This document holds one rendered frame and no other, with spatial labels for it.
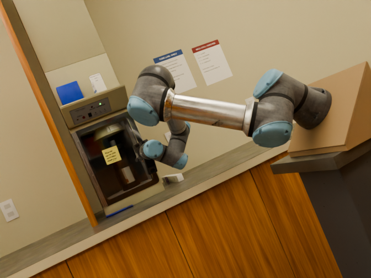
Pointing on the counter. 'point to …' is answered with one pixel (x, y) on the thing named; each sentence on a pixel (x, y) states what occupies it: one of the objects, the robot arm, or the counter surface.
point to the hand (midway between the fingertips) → (142, 157)
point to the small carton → (99, 86)
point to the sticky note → (111, 155)
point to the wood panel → (47, 116)
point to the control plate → (90, 111)
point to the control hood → (116, 103)
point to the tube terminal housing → (84, 81)
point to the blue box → (69, 92)
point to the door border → (89, 169)
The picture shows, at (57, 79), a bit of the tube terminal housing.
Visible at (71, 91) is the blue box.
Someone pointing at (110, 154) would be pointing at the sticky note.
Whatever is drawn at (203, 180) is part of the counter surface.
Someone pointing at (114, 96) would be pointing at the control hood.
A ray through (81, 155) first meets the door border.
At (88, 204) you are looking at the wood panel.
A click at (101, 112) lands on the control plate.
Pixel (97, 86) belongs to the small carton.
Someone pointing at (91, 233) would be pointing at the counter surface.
